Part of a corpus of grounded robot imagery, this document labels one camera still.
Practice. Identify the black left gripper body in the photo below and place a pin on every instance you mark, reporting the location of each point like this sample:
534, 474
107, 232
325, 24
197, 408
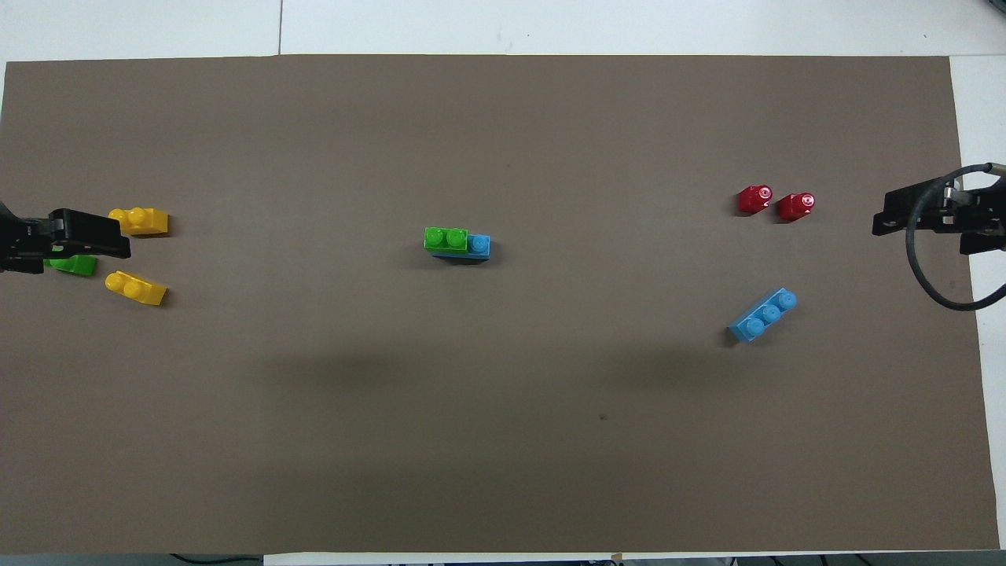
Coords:
20, 248

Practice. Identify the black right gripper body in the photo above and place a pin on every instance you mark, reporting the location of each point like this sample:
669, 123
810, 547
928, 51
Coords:
982, 216

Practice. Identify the green two-stud block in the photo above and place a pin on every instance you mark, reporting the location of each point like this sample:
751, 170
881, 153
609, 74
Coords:
446, 238
77, 266

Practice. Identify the blue three-stud block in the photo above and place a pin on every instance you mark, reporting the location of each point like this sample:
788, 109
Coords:
762, 317
479, 247

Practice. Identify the yellow two-stud block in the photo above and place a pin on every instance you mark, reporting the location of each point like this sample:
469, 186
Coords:
135, 288
145, 222

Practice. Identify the red one-stud block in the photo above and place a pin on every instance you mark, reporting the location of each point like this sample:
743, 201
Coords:
794, 207
753, 200

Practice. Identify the brown table mat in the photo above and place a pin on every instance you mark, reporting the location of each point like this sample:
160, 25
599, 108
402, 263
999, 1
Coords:
503, 393

